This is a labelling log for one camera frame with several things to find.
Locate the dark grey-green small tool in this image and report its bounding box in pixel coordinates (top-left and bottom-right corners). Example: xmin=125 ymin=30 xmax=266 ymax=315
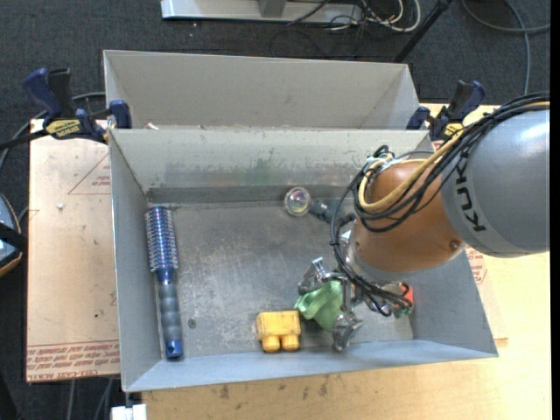
xmin=307 ymin=199 xmax=347 ymax=226

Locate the brown cardboard board, red print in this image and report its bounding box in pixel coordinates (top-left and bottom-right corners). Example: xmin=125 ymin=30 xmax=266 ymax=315
xmin=25 ymin=118 xmax=509 ymax=384

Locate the clear iridescent ball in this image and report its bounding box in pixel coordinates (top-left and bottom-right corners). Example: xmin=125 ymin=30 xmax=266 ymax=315
xmin=283 ymin=186 xmax=313 ymax=217

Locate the yellow toy block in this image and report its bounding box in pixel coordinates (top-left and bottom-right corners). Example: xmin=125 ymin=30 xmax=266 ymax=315
xmin=255 ymin=309 xmax=304 ymax=354

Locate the blue hairbrush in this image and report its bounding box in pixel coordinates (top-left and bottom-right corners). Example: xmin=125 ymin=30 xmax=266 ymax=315
xmin=144 ymin=205 xmax=186 ymax=361

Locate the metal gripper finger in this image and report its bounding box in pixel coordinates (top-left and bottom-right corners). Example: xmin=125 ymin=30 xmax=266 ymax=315
xmin=331 ymin=311 xmax=365 ymax=353
xmin=297 ymin=257 xmax=341 ymax=297

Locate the grey metal bin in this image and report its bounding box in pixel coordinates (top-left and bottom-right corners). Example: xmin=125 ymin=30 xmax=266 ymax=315
xmin=102 ymin=49 xmax=500 ymax=393

